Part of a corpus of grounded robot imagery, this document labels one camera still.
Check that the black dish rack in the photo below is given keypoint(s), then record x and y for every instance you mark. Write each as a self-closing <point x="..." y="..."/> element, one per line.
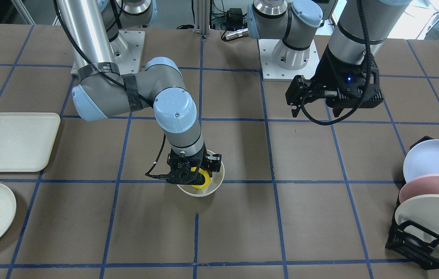
<point x="412" y="247"/>

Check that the cream bowl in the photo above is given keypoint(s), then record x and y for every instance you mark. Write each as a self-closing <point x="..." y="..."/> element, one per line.
<point x="214" y="182"/>

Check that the cream rectangular tray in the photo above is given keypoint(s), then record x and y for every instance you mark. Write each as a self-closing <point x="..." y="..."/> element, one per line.
<point x="26" y="140"/>

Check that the cream plate in rack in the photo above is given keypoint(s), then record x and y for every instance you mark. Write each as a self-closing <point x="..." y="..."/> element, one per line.
<point x="432" y="219"/>

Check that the lavender plate in rack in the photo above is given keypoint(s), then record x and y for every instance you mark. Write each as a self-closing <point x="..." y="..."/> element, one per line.
<point x="422" y="159"/>

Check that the pink plate in rack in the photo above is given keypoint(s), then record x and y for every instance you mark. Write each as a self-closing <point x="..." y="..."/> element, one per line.
<point x="423" y="185"/>

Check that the yellow lemon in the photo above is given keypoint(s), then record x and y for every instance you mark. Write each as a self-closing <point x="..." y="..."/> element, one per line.
<point x="202" y="179"/>

